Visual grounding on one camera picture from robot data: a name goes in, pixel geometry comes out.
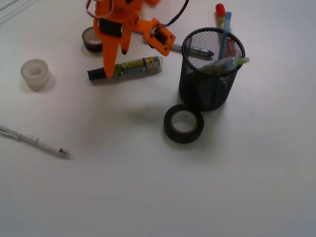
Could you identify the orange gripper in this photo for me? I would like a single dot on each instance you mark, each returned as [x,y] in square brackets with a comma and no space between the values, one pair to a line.
[114,21]

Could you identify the black cap marker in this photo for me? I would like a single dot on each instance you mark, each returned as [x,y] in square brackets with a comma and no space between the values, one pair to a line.
[139,66]

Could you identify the red cap marker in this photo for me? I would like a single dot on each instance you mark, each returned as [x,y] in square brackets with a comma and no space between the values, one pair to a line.
[221,17]

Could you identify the blue cap marker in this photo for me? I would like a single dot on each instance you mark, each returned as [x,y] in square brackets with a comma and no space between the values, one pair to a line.
[221,66]

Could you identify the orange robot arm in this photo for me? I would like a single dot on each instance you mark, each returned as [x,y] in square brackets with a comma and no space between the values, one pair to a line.
[151,2]

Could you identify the grey white pen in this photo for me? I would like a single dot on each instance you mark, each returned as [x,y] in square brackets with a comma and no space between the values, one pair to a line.
[195,52]

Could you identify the black mesh pen holder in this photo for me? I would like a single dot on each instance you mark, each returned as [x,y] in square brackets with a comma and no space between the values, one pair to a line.
[196,88]

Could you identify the light blue pen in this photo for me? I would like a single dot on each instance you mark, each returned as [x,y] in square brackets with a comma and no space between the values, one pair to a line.
[226,27]

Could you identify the dark brown tape roll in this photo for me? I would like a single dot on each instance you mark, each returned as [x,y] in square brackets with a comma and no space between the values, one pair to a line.
[90,41]

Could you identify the clear tape roll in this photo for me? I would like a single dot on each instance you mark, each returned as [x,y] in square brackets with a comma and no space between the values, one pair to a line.
[36,74]

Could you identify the black tape roll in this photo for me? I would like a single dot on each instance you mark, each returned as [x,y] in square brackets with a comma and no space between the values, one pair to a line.
[183,125]

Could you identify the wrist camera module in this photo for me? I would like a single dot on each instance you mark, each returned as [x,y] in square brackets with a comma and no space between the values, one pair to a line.
[158,36]

